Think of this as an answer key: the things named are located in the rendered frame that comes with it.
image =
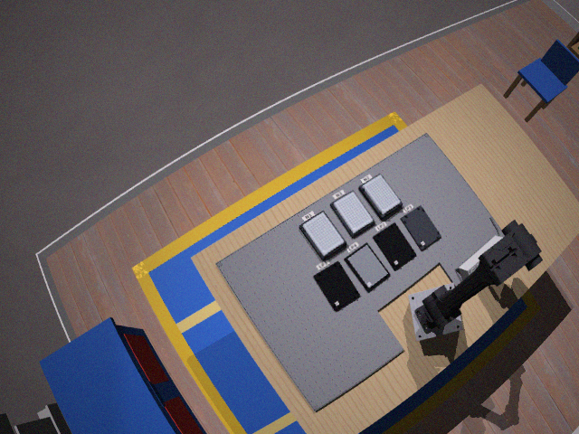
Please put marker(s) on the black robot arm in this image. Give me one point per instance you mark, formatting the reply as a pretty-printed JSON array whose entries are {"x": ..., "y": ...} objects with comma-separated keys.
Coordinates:
[{"x": 517, "y": 249}]

